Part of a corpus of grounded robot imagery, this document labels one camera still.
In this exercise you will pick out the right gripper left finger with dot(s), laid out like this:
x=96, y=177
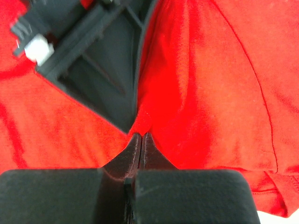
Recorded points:
x=70, y=196

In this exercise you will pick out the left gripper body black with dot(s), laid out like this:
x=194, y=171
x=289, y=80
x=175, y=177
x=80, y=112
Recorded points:
x=55, y=33

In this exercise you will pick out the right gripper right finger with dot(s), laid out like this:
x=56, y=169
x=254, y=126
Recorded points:
x=159, y=193

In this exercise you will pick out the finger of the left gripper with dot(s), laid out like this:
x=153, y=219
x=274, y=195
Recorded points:
x=98, y=62

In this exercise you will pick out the red t shirt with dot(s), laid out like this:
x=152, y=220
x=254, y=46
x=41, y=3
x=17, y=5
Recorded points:
x=219, y=88

